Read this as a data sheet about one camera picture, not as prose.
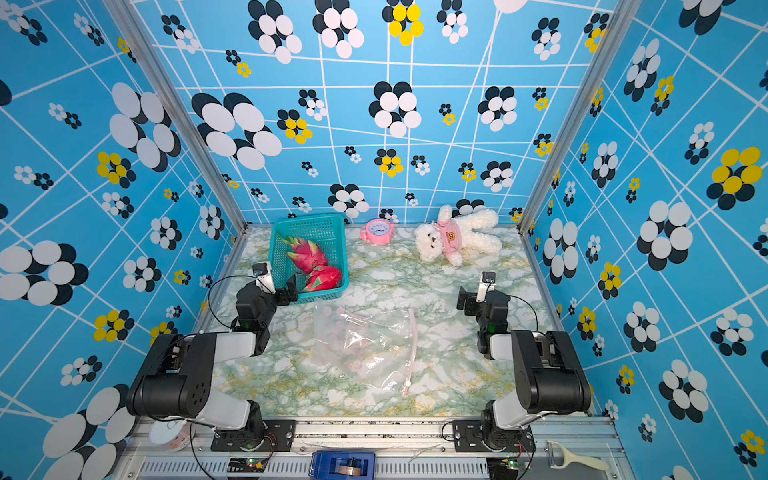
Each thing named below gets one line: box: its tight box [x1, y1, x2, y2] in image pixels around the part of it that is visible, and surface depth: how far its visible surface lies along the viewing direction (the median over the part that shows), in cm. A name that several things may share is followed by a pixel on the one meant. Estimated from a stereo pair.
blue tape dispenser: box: [309, 451, 376, 480], surface depth 67 cm
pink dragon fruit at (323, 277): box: [303, 265, 341, 292], surface depth 98 cm
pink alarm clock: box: [360, 218, 394, 245], surface depth 118 cm
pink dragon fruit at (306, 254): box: [278, 233, 328, 275], surface depth 102 cm
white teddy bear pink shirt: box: [414, 204, 503, 267], surface depth 109 cm
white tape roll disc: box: [149, 420, 191, 452], surface depth 72 cm
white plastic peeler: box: [546, 440, 609, 471], surface depth 71 cm
